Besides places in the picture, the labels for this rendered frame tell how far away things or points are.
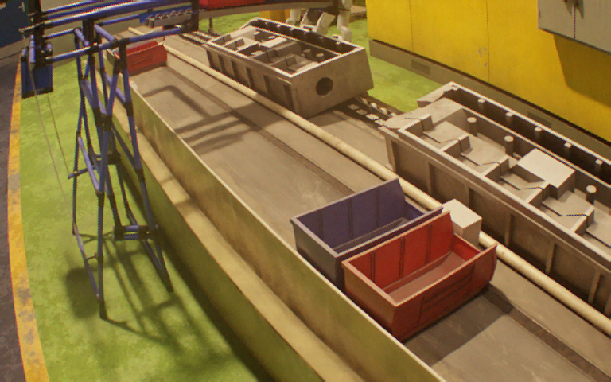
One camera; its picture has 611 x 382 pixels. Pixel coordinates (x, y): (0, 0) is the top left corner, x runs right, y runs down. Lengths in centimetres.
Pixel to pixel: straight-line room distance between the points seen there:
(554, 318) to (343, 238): 65
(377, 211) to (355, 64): 93
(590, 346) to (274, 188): 115
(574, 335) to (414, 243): 52
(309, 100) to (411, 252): 103
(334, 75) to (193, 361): 129
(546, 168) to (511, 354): 54
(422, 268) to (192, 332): 127
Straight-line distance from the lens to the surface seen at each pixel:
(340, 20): 316
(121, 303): 260
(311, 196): 169
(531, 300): 133
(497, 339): 121
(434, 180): 161
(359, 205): 142
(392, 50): 538
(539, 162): 147
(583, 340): 126
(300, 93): 215
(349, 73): 225
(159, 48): 335
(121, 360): 231
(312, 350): 140
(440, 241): 136
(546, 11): 366
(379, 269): 125
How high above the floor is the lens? 161
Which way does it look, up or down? 30 degrees down
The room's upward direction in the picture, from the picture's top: 4 degrees counter-clockwise
